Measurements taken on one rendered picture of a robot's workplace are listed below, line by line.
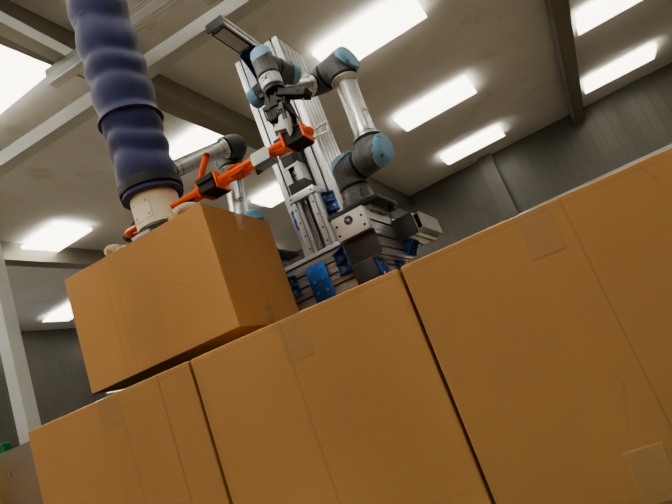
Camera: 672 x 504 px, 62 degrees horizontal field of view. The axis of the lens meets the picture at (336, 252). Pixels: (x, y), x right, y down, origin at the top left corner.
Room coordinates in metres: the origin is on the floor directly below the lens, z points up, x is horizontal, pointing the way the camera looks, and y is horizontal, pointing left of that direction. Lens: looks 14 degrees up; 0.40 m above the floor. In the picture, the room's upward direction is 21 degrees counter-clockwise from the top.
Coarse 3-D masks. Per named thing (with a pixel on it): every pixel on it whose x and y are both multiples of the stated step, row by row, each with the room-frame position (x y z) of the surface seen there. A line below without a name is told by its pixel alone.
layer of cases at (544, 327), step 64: (576, 192) 0.74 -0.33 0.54; (640, 192) 0.72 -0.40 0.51; (448, 256) 0.80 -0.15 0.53; (512, 256) 0.78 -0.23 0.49; (576, 256) 0.75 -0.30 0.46; (640, 256) 0.73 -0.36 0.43; (320, 320) 0.87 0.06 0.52; (384, 320) 0.84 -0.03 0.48; (448, 320) 0.81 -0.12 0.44; (512, 320) 0.79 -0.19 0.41; (576, 320) 0.77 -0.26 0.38; (640, 320) 0.74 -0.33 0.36; (192, 384) 0.95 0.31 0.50; (256, 384) 0.92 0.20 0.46; (320, 384) 0.88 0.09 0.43; (384, 384) 0.85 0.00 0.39; (448, 384) 0.83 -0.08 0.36; (512, 384) 0.80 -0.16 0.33; (576, 384) 0.78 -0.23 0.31; (640, 384) 0.75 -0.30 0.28; (64, 448) 1.05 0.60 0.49; (128, 448) 1.01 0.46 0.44; (192, 448) 0.97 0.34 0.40; (256, 448) 0.93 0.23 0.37; (320, 448) 0.89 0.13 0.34; (384, 448) 0.86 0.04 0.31; (448, 448) 0.84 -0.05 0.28; (512, 448) 0.81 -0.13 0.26; (576, 448) 0.79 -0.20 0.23; (640, 448) 0.76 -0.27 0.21
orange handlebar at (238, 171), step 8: (304, 128) 1.62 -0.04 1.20; (312, 128) 1.64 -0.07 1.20; (280, 144) 1.66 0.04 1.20; (272, 152) 1.68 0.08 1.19; (280, 152) 1.70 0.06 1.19; (248, 160) 1.70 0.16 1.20; (232, 168) 1.72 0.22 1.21; (240, 168) 1.71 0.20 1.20; (248, 168) 1.75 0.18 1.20; (224, 176) 1.73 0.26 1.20; (232, 176) 1.74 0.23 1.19; (240, 176) 1.76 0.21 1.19; (192, 192) 1.78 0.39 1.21; (184, 200) 1.80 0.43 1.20; (128, 232) 1.89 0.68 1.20; (136, 232) 1.93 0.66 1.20
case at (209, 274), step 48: (144, 240) 1.66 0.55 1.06; (192, 240) 1.60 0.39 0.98; (240, 240) 1.73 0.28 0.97; (96, 288) 1.74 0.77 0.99; (144, 288) 1.68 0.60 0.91; (192, 288) 1.62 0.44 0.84; (240, 288) 1.64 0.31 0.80; (288, 288) 1.93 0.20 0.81; (96, 336) 1.76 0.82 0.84; (144, 336) 1.69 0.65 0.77; (192, 336) 1.63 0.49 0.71; (240, 336) 1.74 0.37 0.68; (96, 384) 1.77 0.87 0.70
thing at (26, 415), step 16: (0, 256) 4.32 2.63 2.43; (0, 272) 4.29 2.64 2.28; (0, 288) 4.26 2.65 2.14; (0, 304) 4.23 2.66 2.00; (0, 320) 4.25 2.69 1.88; (16, 320) 4.33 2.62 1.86; (0, 336) 4.26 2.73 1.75; (16, 336) 4.30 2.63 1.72; (0, 352) 4.27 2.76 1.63; (16, 352) 4.27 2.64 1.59; (16, 368) 4.24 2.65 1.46; (16, 384) 4.24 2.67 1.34; (16, 400) 4.25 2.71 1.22; (32, 400) 4.32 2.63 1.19; (16, 416) 4.26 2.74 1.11; (32, 416) 4.29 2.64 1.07
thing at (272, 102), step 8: (264, 88) 1.66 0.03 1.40; (272, 88) 1.65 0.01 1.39; (264, 96) 1.67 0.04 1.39; (272, 96) 1.67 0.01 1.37; (264, 104) 1.69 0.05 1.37; (272, 104) 1.65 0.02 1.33; (288, 104) 1.66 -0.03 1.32; (264, 112) 1.66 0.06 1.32; (272, 112) 1.66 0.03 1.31; (280, 112) 1.65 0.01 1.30; (288, 112) 1.65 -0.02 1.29; (272, 120) 1.66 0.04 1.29
